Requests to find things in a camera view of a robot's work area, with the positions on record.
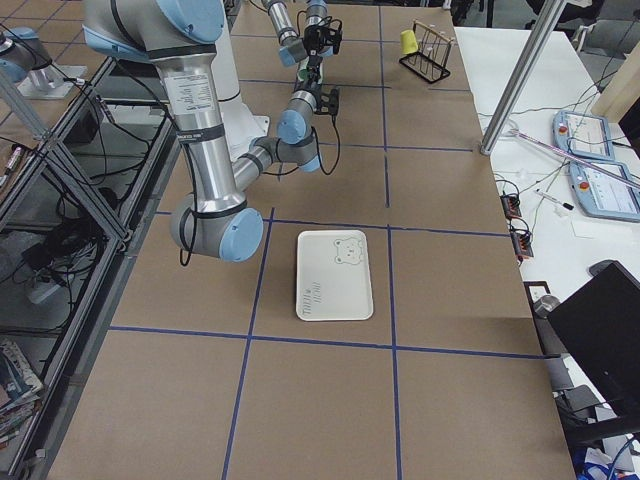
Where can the black wire cup rack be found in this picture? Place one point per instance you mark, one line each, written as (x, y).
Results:
(430, 63)

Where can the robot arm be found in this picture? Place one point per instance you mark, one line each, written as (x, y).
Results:
(291, 47)
(188, 44)

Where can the light green cup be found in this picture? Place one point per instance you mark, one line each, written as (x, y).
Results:
(306, 70)

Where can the cream bear tray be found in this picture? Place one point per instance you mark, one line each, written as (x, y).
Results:
(333, 281)

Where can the yellow cup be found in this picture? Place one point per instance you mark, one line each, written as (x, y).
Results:
(409, 43)

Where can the black marker pen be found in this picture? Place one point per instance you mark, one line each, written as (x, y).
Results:
(566, 205)

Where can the metal cylinder can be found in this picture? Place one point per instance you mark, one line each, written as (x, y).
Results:
(544, 305)

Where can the teach pendant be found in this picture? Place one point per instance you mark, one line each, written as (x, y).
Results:
(583, 135)
(600, 195)

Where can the white camera pedestal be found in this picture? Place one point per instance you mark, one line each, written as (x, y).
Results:
(240, 124)

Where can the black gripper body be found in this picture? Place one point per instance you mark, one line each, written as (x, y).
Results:
(313, 82)
(313, 44)

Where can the aluminium frame post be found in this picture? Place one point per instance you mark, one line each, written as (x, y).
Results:
(538, 37)

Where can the lower teach pendant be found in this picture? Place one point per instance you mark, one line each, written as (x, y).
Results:
(600, 195)

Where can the orange connector box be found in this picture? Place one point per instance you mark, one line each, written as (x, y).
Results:
(522, 243)
(511, 206)

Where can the upper teach pendant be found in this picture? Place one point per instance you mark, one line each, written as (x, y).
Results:
(583, 135)

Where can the black monitor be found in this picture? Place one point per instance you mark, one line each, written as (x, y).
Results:
(599, 327)

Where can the upper orange connector box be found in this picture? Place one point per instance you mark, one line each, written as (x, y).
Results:
(511, 206)

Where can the lower orange connector box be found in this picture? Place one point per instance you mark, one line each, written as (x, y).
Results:
(522, 243)

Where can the stack of magazines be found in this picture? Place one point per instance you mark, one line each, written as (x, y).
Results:
(20, 390)

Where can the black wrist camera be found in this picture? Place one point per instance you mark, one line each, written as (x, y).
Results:
(329, 102)
(332, 33)

